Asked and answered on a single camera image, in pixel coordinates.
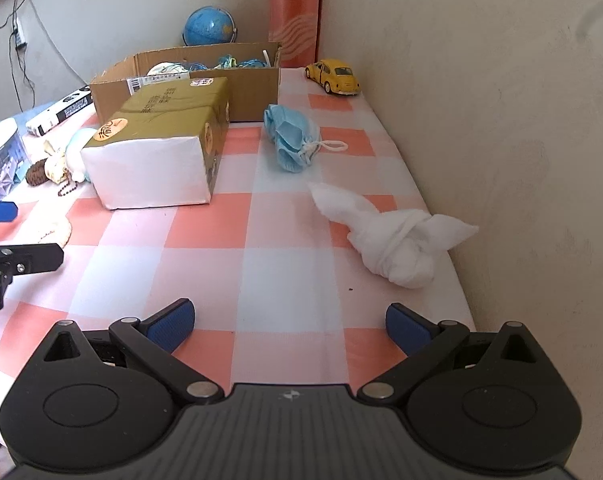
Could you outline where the yellow toy car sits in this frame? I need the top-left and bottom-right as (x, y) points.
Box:
(303, 58), (361, 96)

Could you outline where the blue desk globe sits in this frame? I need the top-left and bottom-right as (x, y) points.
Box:
(182, 6), (238, 47)

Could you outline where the blue embroidered sachet with tassel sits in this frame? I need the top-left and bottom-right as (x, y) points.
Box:
(188, 54), (270, 73)

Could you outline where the blue white round toy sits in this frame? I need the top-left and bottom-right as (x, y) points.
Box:
(64, 141), (90, 183)

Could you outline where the gold tissue pack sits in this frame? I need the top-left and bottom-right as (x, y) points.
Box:
(81, 77), (230, 210)

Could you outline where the white power strip with cables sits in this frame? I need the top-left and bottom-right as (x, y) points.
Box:
(0, 0), (38, 111)

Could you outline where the black white pen box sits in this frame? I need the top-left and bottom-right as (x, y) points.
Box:
(25, 86), (93, 136)

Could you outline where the cream drawstring pouch with tassel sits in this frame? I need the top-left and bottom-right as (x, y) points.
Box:
(148, 62), (189, 76)

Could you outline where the checkered pink tablecloth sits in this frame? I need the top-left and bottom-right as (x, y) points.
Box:
(0, 70), (472, 404)

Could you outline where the cream woven ring with cord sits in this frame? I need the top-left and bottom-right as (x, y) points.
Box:
(36, 213), (74, 250)

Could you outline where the orange patterned curtain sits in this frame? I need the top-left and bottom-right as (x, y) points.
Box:
(269, 0), (321, 68)

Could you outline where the cardboard box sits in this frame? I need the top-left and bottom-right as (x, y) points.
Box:
(88, 41), (283, 125)

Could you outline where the clear jar white lid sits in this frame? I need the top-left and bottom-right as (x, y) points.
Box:
(0, 118), (30, 198)

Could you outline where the blue face mask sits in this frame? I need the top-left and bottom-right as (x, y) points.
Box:
(264, 104), (348, 174)

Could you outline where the white knotted cloth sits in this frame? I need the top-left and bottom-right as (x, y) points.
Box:
(309, 183), (479, 289)

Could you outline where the brown hair scrunchie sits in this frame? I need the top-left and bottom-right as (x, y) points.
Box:
(25, 159), (48, 186)

